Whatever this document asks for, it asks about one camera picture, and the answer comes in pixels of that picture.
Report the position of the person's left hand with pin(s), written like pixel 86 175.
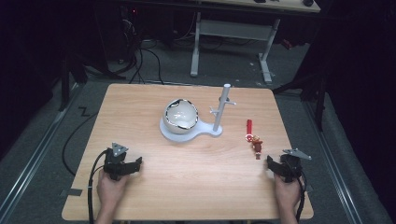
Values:
pixel 109 191

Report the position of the black metal stand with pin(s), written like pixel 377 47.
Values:
pixel 311 90
pixel 70 81

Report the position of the person's right hand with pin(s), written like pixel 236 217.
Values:
pixel 287 194

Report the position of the grey tape strip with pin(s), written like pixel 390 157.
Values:
pixel 73 192

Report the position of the small red toy figure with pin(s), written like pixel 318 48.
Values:
pixel 257 146

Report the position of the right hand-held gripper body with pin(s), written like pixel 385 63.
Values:
pixel 292 166

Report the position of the dark computer tower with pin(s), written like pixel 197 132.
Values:
pixel 129 31

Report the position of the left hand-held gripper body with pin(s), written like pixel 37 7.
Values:
pixel 114 163

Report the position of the metal floor rail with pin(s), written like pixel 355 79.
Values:
pixel 333 161
pixel 34 149

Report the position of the red toy sword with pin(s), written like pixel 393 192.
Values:
pixel 249 129

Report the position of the desk with white legs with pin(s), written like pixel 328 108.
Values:
pixel 232 31

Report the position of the white stand with pole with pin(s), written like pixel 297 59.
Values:
pixel 218 121

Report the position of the black computer mouse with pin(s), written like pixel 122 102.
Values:
pixel 308 2

